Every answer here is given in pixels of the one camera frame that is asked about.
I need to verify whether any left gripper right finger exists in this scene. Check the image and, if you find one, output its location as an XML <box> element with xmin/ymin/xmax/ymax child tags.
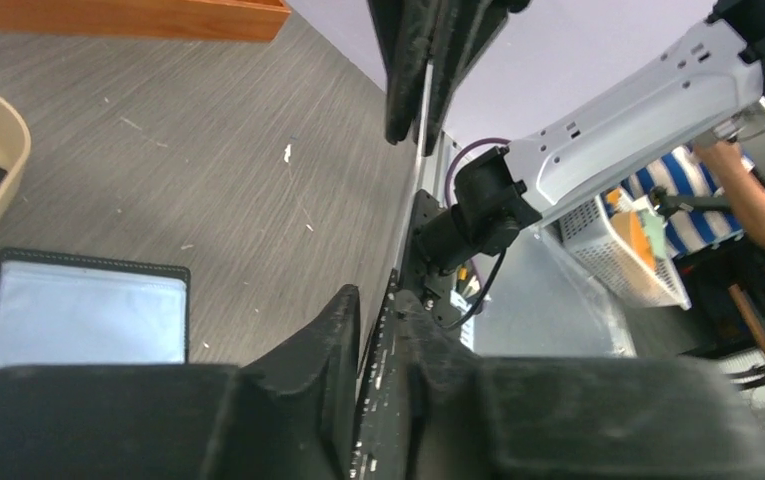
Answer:
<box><xmin>395</xmin><ymin>290</ymin><xmax>488</xmax><ymax>479</ymax></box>

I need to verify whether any white striped card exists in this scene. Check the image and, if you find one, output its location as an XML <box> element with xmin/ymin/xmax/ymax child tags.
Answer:
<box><xmin>412</xmin><ymin>60</ymin><xmax>433</xmax><ymax>191</ymax></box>

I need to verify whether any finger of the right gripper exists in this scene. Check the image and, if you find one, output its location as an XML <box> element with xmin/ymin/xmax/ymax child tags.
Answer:
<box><xmin>367</xmin><ymin>0</ymin><xmax>440</xmax><ymax>145</ymax></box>
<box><xmin>422</xmin><ymin>0</ymin><xmax>528</xmax><ymax>155</ymax></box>

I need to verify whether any black leather card holder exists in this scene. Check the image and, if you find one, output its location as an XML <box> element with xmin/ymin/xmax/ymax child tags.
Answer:
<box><xmin>0</xmin><ymin>247</ymin><xmax>191</xmax><ymax>368</ymax></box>

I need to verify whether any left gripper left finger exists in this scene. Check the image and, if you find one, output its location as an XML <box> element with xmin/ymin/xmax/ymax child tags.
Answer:
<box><xmin>239</xmin><ymin>284</ymin><xmax>361</xmax><ymax>479</ymax></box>

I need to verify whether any white perforated basket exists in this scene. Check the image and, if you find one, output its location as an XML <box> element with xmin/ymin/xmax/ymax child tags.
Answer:
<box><xmin>557</xmin><ymin>188</ymin><xmax>691</xmax><ymax>310</ymax></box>

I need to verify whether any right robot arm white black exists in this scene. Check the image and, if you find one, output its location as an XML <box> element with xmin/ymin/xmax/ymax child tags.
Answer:
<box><xmin>369</xmin><ymin>1</ymin><xmax>765</xmax><ymax>274</ymax></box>

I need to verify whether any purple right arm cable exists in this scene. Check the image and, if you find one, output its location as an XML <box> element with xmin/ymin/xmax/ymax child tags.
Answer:
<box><xmin>443</xmin><ymin>135</ymin><xmax>512</xmax><ymax>210</ymax></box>

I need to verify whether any orange compartment organizer tray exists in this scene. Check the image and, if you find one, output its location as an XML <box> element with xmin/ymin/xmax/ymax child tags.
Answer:
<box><xmin>0</xmin><ymin>0</ymin><xmax>291</xmax><ymax>42</ymax></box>

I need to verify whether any person in striped shirt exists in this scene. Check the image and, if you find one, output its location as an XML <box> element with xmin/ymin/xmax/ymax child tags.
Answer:
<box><xmin>621</xmin><ymin>141</ymin><xmax>765</xmax><ymax>257</ymax></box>

